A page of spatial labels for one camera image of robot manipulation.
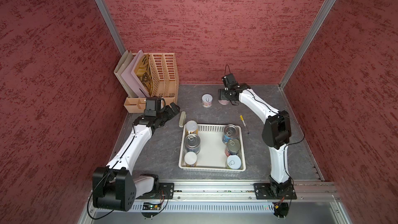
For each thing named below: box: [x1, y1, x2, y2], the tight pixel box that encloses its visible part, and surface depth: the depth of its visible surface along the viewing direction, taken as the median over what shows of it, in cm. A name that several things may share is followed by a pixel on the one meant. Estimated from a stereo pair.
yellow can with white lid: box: [185, 120, 199, 137], surface depth 83 cm
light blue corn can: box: [221, 124, 240, 146], surface depth 85 cm
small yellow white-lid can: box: [183, 151, 198, 168], surface depth 79 cm
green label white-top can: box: [225, 154, 242, 170], surface depth 79 cm
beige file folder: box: [113, 49, 138, 98], surface depth 94 cm
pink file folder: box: [120, 49, 150, 98], surface depth 93 cm
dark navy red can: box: [224, 138, 241, 158], surface depth 81 cm
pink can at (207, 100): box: [201, 93, 213, 108], surface depth 108 cm
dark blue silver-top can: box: [185, 133, 201, 155], surface depth 83 cm
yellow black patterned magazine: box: [135, 53, 155, 97], surface depth 103 cm
